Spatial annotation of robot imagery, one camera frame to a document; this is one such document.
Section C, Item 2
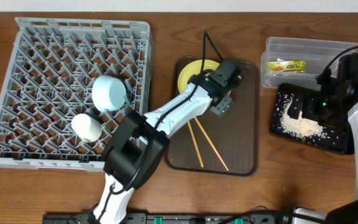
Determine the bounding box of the clear plastic bin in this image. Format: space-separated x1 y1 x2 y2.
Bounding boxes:
260 37 358 90

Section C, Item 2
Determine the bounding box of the rice and shell waste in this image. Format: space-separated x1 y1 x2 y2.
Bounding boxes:
271 93 341 143

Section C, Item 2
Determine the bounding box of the light blue bowl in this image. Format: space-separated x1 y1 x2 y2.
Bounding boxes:
91 75 126 112

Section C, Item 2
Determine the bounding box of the wooden chopstick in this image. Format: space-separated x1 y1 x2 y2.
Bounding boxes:
187 121 204 167
194 117 229 171

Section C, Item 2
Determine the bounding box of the yellow round plate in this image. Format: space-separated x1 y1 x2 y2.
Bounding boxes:
177 59 219 95

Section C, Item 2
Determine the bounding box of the grey plastic dish rack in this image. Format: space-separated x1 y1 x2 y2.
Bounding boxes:
0 17 154 172

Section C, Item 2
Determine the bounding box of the black waste tray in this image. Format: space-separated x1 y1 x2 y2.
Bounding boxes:
270 83 354 155

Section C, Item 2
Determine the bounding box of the green snack wrapper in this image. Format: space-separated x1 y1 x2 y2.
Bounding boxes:
268 60 306 72

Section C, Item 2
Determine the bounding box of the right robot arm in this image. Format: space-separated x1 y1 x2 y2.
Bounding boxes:
287 53 358 223

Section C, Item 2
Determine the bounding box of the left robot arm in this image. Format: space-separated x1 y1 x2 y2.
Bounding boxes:
93 59 243 223

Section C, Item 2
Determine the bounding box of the brown serving tray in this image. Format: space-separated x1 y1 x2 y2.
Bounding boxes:
165 60 259 177

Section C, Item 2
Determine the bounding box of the white cup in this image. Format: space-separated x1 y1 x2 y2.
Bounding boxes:
71 113 102 142

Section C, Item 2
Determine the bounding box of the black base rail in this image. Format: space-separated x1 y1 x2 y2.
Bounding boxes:
42 212 291 224

